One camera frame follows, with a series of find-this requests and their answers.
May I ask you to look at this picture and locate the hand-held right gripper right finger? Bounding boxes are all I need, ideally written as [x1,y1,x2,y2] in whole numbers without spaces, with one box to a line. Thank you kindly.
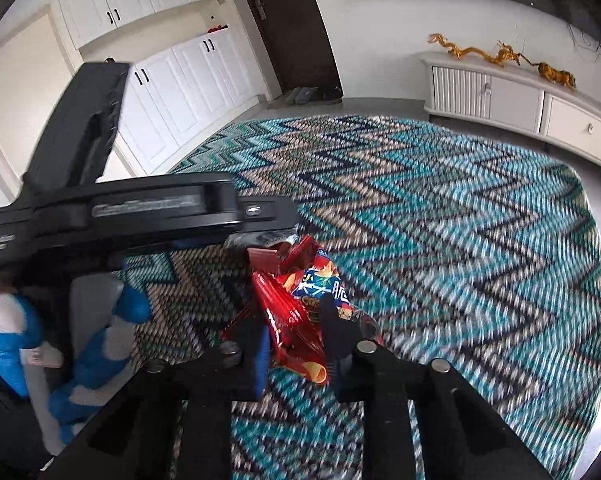
[322,299,556,480]

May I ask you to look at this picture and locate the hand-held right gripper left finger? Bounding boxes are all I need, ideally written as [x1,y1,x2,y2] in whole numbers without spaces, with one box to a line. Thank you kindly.
[40,306,274,480]

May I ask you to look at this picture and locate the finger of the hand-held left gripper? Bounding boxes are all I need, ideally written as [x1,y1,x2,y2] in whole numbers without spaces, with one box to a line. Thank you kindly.
[30,172,302,262]
[23,61,132,196]

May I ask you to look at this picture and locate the red crinkled plastic wrapper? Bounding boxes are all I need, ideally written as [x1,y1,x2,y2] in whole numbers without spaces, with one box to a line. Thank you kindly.
[220,270,332,387]

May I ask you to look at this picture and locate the multicoloured snack packet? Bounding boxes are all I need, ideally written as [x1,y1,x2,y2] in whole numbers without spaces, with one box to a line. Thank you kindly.
[288,252,381,346]

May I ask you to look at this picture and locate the dark red small wrapper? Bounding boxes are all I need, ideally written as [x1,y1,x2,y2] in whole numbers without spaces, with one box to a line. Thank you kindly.
[247,246,284,275]

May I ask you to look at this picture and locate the silver black wrapper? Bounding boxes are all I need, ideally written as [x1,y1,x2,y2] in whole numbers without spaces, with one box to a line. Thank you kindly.
[224,229,299,251]

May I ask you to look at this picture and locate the person's left hand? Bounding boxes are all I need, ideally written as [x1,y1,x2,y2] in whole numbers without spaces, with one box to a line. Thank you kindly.
[0,280,154,457]

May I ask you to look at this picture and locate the white cupboard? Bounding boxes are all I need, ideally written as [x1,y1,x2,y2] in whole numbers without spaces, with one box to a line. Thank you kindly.
[55,0,259,176]

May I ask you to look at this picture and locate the zigzag patterned blanket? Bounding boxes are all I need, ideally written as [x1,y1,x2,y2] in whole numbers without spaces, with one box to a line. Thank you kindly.
[115,114,601,480]

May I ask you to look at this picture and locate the pair of grey slippers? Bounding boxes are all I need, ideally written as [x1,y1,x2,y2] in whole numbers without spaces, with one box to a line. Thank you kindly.
[283,86,320,107]

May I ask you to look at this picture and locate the dark brown door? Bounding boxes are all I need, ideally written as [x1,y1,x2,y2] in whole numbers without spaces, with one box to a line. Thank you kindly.
[229,0,342,99]

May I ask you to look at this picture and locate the white television cabinet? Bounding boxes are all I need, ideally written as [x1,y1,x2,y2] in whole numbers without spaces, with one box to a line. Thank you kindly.
[421,51,601,177]

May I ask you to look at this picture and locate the golden dragon figurine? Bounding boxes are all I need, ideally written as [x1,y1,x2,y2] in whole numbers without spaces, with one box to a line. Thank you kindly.
[428,33,522,68]

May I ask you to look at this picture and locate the golden tiger figurine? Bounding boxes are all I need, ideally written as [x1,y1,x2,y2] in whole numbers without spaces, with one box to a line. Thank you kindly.
[531,61,578,90]

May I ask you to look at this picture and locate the black television cables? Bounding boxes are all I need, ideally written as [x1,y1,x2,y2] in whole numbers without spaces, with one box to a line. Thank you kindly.
[565,24,601,57]

